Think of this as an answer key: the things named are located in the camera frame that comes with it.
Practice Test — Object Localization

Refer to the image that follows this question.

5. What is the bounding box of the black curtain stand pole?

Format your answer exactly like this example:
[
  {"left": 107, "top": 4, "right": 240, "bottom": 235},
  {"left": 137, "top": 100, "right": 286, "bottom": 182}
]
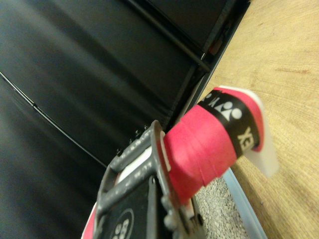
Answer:
[{"left": 129, "top": 0, "right": 211, "bottom": 72}]

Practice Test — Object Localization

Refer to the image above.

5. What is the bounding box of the blue litter tray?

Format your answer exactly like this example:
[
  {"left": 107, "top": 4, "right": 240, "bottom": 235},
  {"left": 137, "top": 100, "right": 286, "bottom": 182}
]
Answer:
[{"left": 193, "top": 169, "right": 269, "bottom": 239}]

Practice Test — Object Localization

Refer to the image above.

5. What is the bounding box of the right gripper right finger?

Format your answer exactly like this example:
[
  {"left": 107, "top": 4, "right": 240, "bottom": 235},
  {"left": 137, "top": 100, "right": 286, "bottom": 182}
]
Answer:
[{"left": 160, "top": 192, "right": 204, "bottom": 239}]

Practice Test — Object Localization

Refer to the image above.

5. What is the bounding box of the thin black cable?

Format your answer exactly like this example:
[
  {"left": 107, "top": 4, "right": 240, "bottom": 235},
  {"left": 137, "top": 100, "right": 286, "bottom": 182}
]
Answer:
[{"left": 0, "top": 71, "right": 108, "bottom": 168}]

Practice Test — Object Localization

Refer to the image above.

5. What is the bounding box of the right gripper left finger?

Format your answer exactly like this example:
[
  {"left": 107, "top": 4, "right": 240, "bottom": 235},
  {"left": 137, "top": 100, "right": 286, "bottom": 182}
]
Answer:
[{"left": 96, "top": 119, "right": 175, "bottom": 226}]

